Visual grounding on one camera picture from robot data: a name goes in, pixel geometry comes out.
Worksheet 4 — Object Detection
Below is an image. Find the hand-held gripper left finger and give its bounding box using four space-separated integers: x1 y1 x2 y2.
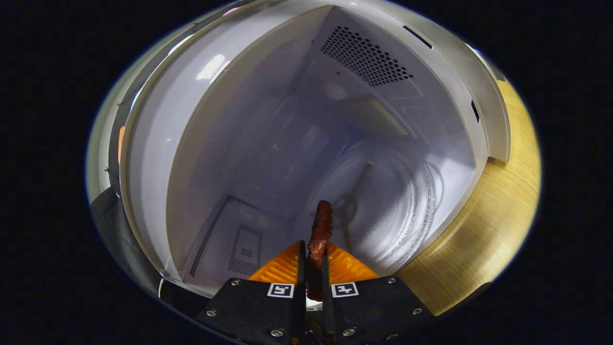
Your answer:
196 240 307 345

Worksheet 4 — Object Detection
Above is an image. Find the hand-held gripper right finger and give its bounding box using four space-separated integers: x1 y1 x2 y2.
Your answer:
321 243 434 345

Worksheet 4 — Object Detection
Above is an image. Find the brown meat piece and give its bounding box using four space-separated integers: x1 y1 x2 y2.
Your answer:
306 200 333 301

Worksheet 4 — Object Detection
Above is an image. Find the white microwave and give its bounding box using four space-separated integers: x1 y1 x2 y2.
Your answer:
86 0 511 307

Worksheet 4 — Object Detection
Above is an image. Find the glass turntable plate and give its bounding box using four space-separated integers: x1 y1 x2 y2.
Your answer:
306 141 436 277

